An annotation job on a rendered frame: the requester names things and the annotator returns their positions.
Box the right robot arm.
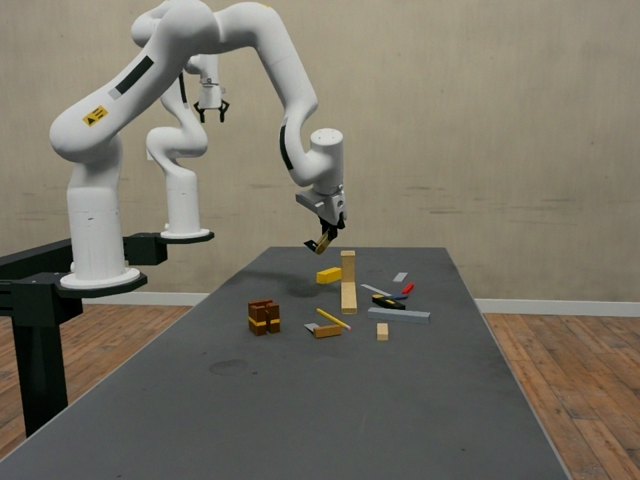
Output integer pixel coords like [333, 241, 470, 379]
[49, 0, 343, 289]

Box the brown wooden slotted block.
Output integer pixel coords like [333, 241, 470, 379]
[248, 299, 280, 336]

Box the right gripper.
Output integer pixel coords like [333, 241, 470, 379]
[318, 190, 347, 241]

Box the small light wooden block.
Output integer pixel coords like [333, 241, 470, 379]
[377, 323, 388, 341]

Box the yellow pencil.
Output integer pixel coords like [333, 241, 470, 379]
[317, 309, 351, 330]

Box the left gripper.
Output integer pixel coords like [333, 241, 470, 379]
[193, 85, 230, 123]

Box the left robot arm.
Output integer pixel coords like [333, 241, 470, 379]
[131, 0, 219, 239]

